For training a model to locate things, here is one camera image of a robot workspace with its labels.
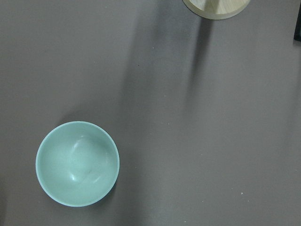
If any black frame object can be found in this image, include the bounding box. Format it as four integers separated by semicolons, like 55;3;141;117
293;21;301;42

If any green bowl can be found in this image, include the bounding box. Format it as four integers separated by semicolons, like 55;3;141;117
35;121;120;207

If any wooden mug tree stand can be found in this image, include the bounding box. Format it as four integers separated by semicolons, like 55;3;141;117
183;0;250;20

